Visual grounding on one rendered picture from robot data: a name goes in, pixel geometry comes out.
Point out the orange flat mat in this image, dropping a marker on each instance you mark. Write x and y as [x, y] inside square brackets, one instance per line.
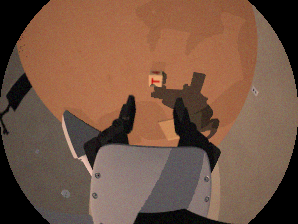
[168, 125]

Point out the beige block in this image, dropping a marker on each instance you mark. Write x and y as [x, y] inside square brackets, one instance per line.
[155, 78]

